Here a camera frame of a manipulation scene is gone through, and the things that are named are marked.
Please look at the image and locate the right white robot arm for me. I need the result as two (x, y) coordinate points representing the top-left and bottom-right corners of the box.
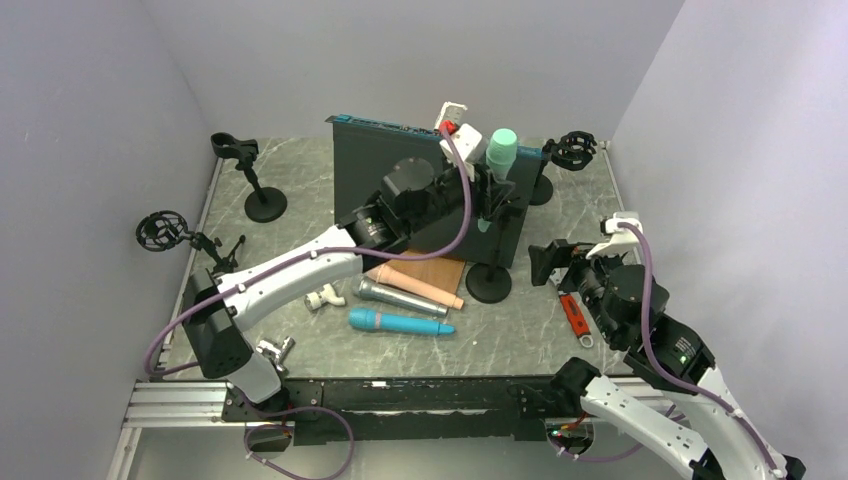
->
(528, 240), (807, 479)

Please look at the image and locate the black round-base clip stand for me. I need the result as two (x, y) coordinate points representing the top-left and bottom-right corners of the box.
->
(210, 132), (288, 223)

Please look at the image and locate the wooden board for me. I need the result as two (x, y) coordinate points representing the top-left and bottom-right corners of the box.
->
(385, 257), (466, 295)

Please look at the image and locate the dark grey upright panel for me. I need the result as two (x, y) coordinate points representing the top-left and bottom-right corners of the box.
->
(326, 114), (543, 269)

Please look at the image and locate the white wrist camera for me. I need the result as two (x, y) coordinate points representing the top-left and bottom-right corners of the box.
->
(451, 124), (487, 182)
(586, 211), (644, 259)

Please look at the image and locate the white plastic faucet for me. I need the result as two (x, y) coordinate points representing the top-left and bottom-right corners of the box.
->
(304, 283), (347, 311)

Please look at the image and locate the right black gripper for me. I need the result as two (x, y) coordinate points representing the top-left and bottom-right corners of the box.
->
(527, 236), (624, 343)

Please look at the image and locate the mint green microphone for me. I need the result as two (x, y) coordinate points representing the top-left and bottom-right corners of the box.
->
(477, 128), (518, 233)

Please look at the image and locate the adjustable wrench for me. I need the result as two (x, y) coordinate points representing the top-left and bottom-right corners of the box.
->
(559, 294), (594, 348)

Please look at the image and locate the chrome metal faucet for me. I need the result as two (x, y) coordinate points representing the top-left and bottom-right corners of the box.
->
(255, 336), (296, 375)

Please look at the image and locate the grey microphone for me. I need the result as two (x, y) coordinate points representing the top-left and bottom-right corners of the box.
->
(353, 276), (448, 318)

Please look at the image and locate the pink microphone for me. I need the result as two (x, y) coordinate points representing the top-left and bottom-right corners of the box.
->
(365, 264), (465, 309)

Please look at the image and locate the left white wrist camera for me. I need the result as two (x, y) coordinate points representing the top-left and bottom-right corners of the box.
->
(451, 124), (487, 182)

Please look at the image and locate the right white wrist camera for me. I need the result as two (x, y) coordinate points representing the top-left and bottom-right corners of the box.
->
(586, 211), (644, 259)

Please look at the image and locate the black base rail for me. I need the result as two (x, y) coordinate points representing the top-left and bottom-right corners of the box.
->
(222, 375), (582, 446)

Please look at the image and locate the black tripod shock-mount stand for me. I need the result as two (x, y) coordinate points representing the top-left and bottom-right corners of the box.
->
(135, 210), (247, 275)

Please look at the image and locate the blue microphone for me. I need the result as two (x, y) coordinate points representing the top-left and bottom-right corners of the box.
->
(348, 308), (456, 336)

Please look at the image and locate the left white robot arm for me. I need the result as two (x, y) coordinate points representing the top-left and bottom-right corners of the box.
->
(181, 158), (515, 420)

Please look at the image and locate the white object behind panel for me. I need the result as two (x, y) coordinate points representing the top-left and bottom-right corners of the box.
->
(434, 101), (468, 133)

